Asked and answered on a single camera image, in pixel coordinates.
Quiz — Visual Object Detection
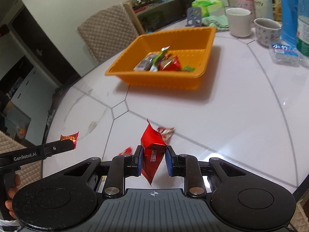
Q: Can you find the dark cabinet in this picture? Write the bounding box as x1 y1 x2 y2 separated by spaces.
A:
0 3 81 148

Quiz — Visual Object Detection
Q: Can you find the white mug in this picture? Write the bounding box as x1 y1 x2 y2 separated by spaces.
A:
225 8 252 38

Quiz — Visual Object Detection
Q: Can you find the wooden shelf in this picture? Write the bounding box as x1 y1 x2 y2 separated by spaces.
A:
123 0 226 33

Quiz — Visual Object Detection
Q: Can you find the red white candy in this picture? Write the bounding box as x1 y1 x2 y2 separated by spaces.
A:
157 127 175 142

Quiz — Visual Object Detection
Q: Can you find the green towel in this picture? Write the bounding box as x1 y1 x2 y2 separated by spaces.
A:
201 15 230 32

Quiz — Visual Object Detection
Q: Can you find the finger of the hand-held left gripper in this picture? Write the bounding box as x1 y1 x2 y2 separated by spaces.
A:
45 140 74 156

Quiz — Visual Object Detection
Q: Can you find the clear pocket tissue packet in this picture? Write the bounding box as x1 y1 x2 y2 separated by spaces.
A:
269 42 303 66

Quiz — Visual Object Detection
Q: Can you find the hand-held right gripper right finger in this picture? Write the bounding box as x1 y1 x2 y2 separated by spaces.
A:
165 145 247 199

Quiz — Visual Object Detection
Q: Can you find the orange plastic tray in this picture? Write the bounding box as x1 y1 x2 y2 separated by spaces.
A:
104 26 217 91

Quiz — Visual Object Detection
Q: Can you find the person's left hand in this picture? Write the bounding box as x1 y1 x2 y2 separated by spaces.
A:
5 174 22 219

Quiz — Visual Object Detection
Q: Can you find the grey phone stand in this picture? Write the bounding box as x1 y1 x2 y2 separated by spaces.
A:
187 7 202 27

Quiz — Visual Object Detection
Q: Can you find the patterned white cup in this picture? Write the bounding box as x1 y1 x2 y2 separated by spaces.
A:
253 18 282 47

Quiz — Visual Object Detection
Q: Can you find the green label water bottle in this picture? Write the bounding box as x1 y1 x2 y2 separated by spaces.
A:
296 0 309 68

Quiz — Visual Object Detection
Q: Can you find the quilted beige chair back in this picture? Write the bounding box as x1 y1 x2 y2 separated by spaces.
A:
77 2 146 64

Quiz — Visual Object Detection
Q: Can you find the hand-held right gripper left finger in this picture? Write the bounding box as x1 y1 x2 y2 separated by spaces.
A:
61 145 144 199

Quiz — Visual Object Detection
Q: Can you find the large red snack packet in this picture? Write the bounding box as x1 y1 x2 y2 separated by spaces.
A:
140 118 168 186

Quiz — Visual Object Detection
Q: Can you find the white thermos bottle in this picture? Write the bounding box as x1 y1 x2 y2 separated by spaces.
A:
251 0 274 21

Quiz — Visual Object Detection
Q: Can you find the green tissue pack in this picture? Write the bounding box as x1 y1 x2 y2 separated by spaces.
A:
192 0 222 18

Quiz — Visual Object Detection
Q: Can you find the blue thermos jug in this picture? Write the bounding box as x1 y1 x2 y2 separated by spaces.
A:
279 0 306 50

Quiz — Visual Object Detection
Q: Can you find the grey black snack packet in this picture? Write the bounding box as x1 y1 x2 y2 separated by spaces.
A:
133 53 157 71

